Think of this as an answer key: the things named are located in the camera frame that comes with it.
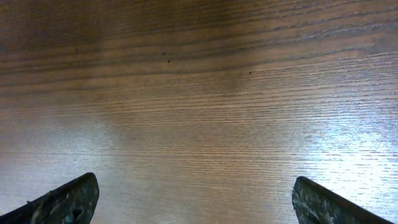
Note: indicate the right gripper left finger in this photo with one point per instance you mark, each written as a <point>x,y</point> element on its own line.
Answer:
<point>73,202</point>

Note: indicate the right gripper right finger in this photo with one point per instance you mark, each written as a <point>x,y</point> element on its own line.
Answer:
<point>315,204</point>

